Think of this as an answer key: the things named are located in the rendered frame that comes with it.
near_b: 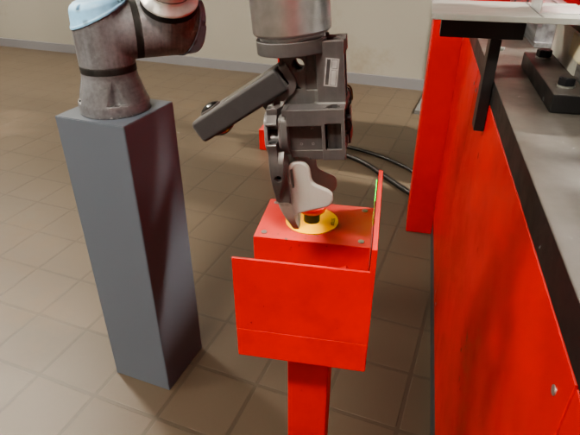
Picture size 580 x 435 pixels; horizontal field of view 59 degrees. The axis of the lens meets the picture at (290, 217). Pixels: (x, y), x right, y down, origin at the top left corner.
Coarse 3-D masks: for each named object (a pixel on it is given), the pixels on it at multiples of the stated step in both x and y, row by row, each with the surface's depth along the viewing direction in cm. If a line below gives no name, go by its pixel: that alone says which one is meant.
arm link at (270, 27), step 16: (256, 0) 45; (272, 0) 44; (288, 0) 44; (304, 0) 44; (320, 0) 45; (256, 16) 46; (272, 16) 45; (288, 16) 44; (304, 16) 45; (320, 16) 45; (256, 32) 47; (272, 32) 45; (288, 32) 45; (304, 32) 45; (320, 32) 46
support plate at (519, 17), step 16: (432, 0) 99; (448, 0) 99; (464, 0) 99; (432, 16) 86; (448, 16) 85; (464, 16) 85; (480, 16) 84; (496, 16) 84; (512, 16) 83; (528, 16) 83; (544, 16) 83; (560, 16) 83; (576, 16) 83
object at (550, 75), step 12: (528, 60) 98; (540, 60) 97; (552, 60) 97; (528, 72) 97; (540, 72) 89; (552, 72) 89; (564, 72) 89; (540, 84) 87; (552, 84) 83; (576, 84) 83; (540, 96) 86; (552, 96) 79; (564, 96) 78; (576, 96) 78; (552, 108) 79; (564, 108) 79; (576, 108) 79
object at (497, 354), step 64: (448, 128) 185; (448, 192) 156; (512, 192) 69; (448, 256) 135; (512, 256) 64; (448, 320) 119; (512, 320) 61; (448, 384) 107; (512, 384) 57; (576, 384) 39
